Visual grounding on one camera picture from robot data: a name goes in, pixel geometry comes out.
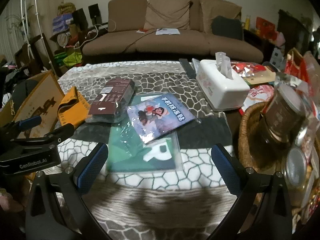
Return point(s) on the green packet with white letters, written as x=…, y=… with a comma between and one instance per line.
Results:
x=130, y=155

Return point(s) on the brown jar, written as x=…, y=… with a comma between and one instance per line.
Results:
x=280, y=115

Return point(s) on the red gift bag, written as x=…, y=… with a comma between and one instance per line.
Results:
x=296, y=65

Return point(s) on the dark wooden cabinet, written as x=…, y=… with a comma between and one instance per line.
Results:
x=292, y=30

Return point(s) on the glass jar with metal lid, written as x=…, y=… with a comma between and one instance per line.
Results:
x=296, y=166

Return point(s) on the red snack packets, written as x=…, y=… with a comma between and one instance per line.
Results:
x=250, y=71

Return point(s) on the dark brown packet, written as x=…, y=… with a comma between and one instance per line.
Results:
x=110, y=97

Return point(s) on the white tissue box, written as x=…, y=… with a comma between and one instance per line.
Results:
x=220, y=87

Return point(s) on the grey remote control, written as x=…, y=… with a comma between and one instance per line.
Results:
x=195, y=64

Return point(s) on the blue boxes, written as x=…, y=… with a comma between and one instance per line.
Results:
x=62, y=22

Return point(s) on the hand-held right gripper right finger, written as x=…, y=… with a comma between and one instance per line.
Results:
x=225, y=170

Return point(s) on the dark wooden chair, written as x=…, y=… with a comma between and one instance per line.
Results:
x=42, y=50

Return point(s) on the red and white packet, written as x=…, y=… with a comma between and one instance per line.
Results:
x=257, y=95

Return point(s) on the wicker basket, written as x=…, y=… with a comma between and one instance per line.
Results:
x=247, y=135

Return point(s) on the round decorated plate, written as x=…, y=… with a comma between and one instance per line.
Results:
x=63, y=39

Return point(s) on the blue illustrated sticker packet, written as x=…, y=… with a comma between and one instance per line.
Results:
x=160, y=115

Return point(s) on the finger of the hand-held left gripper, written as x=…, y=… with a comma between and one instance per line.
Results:
x=30, y=122
x=62, y=131

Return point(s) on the brown sofa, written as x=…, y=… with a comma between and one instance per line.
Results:
x=175, y=45

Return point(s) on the black speaker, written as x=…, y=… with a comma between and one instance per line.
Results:
x=95, y=13
x=80, y=18

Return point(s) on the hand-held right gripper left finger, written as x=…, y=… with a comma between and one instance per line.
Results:
x=92, y=167

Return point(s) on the white pole rack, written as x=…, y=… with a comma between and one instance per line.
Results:
x=25, y=17

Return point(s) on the brown cardboard box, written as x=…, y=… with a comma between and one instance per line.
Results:
x=37, y=100

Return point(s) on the white papers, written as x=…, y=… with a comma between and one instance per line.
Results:
x=167, y=31

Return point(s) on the black remote control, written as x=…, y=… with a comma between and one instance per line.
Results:
x=187, y=67

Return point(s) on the green bag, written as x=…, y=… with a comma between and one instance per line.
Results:
x=71, y=58

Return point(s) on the yellow bottle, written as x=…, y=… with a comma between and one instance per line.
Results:
x=247, y=22

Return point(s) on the beige sofa cushion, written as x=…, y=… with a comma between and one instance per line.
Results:
x=167, y=12
x=215, y=7

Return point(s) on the dark grey cushion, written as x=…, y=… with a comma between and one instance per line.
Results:
x=227, y=27

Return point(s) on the orange cloth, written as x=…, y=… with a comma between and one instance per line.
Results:
x=72, y=105

